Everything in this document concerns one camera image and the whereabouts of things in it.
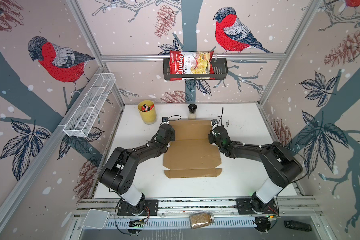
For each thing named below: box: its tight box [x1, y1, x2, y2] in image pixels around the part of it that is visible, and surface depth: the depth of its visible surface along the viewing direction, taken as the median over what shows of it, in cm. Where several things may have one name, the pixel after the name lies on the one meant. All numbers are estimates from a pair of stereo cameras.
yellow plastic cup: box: [138, 100, 157, 125], surface depth 106 cm
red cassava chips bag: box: [169, 50, 215, 81], surface depth 90 cm
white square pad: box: [82, 209, 109, 230], surface depth 72 cm
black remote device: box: [283, 220, 313, 232], surface depth 68 cm
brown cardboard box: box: [163, 120, 222, 179], surface depth 91 cm
